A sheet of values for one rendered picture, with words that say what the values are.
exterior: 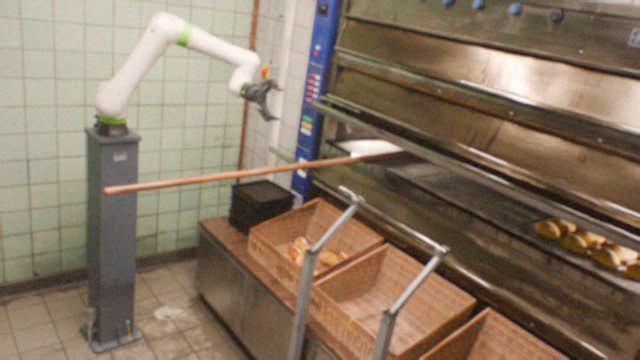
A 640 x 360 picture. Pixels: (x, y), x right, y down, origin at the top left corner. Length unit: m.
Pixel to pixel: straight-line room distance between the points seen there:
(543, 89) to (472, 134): 0.35
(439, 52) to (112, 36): 1.84
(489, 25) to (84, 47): 2.14
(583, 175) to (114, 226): 2.13
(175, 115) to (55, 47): 0.80
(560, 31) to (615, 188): 0.60
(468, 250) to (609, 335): 0.63
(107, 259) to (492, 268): 1.88
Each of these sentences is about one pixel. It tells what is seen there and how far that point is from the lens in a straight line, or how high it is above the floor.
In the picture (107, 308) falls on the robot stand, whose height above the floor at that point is 0.25.
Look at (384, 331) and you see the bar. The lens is 1.93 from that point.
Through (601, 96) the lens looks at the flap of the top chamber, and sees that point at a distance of 2.02.
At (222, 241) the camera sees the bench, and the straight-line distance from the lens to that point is 2.98.
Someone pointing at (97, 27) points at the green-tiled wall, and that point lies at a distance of 3.19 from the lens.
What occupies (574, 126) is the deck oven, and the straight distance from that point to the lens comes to 2.05.
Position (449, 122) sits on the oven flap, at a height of 1.54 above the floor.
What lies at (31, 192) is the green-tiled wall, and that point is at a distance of 3.37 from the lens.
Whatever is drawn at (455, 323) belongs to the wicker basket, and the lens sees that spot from 2.32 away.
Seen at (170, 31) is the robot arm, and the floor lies 1.74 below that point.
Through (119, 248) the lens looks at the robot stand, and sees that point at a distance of 2.85.
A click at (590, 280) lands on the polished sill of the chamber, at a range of 2.11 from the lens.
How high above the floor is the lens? 1.99
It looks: 20 degrees down
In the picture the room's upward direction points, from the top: 9 degrees clockwise
